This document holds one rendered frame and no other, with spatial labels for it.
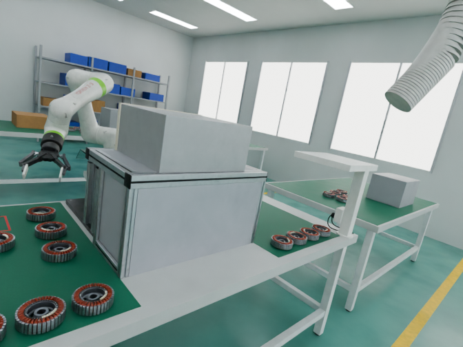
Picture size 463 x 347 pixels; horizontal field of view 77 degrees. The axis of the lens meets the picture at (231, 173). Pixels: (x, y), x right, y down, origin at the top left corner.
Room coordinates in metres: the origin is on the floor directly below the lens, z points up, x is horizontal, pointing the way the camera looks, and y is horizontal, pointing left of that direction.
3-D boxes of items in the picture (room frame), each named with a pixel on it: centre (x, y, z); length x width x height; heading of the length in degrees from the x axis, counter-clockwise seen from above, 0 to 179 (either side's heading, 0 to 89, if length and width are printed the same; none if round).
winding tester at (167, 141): (1.27, 0.23, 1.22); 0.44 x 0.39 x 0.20; 135
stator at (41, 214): (1.23, 0.82, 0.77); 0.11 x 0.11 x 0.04
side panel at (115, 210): (1.00, 0.40, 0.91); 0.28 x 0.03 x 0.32; 45
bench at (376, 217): (3.04, -1.37, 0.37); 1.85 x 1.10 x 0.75; 135
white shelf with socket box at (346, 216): (1.74, -0.60, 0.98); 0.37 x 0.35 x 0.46; 135
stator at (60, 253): (0.96, 0.57, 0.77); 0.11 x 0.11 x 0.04
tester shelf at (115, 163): (1.28, 0.23, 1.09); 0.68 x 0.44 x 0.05; 135
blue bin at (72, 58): (6.88, 3.93, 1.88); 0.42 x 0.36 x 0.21; 45
